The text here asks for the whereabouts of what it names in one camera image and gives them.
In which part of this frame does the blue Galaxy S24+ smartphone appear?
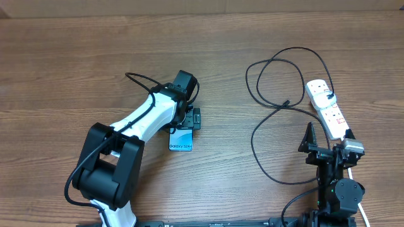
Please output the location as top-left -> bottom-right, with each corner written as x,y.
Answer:
169,129 -> 193,151

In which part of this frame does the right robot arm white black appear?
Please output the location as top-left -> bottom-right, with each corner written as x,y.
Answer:
298,122 -> 365,226

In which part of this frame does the white power strip cord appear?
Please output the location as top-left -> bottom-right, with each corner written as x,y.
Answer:
340,136 -> 371,227

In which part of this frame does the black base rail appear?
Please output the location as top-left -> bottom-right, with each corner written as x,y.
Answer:
76,217 -> 307,227

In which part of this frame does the white power strip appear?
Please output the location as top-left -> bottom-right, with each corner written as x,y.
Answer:
306,79 -> 349,140

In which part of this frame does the black USB charging cable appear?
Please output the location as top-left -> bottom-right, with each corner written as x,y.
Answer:
245,47 -> 336,186

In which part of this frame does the white charger adapter plug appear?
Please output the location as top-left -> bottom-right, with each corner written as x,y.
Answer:
311,91 -> 336,110

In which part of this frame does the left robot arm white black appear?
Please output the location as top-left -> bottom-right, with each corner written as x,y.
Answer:
64,71 -> 201,226

